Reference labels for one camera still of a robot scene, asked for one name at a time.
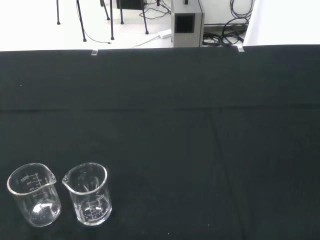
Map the white panel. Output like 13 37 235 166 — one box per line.
242 0 320 48

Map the black bench cloth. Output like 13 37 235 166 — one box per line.
0 44 320 240

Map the black cable bundle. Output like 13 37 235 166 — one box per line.
201 0 254 48

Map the grey metal cabinet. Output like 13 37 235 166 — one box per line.
170 0 206 49

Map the white adapter cable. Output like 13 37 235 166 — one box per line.
129 35 161 50

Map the black tripod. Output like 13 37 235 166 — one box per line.
108 0 150 41
55 0 111 43

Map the thin black cable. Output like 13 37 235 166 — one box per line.
81 26 113 46

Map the white power adapter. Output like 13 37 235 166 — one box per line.
157 28 173 40

